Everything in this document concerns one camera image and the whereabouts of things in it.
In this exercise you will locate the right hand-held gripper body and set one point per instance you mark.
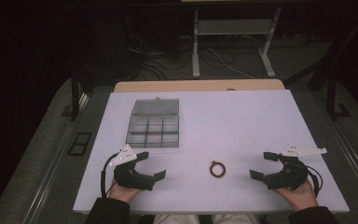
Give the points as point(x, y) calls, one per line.
point(292, 175)

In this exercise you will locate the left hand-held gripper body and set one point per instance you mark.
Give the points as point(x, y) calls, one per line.
point(130, 179)

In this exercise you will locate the person's left hand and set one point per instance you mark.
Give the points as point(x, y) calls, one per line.
point(122, 193)

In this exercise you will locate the person's right hand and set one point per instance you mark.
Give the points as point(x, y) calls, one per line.
point(301, 197)

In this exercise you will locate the clear plastic compartment box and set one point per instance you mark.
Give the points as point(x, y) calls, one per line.
point(154, 124)

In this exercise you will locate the black metal stand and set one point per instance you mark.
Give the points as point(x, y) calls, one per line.
point(74, 99)
point(332, 93)

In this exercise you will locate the white metal stand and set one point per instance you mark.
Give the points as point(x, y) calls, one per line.
point(230, 27)

